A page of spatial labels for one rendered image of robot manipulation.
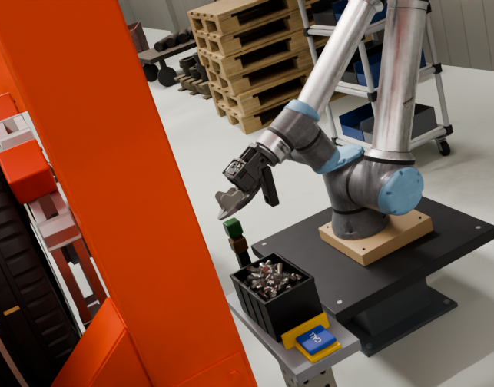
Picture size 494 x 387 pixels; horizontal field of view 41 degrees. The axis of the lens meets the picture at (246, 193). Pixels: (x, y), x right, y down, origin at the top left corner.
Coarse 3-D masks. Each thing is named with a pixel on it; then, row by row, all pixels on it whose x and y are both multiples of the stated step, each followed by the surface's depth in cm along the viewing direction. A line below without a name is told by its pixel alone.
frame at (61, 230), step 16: (0, 128) 138; (16, 128) 144; (0, 144) 127; (16, 144) 126; (32, 208) 120; (64, 208) 121; (48, 224) 119; (64, 224) 119; (48, 240) 118; (64, 240) 119; (80, 240) 121; (80, 256) 121; (64, 272) 121; (96, 272) 124; (96, 288) 124; (80, 304) 124; (96, 304) 163
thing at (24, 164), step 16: (32, 144) 116; (0, 160) 114; (16, 160) 114; (32, 160) 114; (16, 176) 113; (32, 176) 114; (48, 176) 116; (16, 192) 115; (32, 192) 118; (48, 192) 121
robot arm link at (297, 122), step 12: (288, 108) 170; (300, 108) 169; (312, 108) 170; (276, 120) 171; (288, 120) 169; (300, 120) 169; (312, 120) 170; (276, 132) 168; (288, 132) 168; (300, 132) 170; (312, 132) 171; (288, 144) 168; (300, 144) 172
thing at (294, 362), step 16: (240, 320) 173; (336, 320) 157; (256, 336) 164; (336, 336) 151; (352, 336) 149; (272, 352) 155; (288, 352) 151; (336, 352) 146; (352, 352) 148; (288, 368) 146; (304, 368) 144; (320, 368) 145
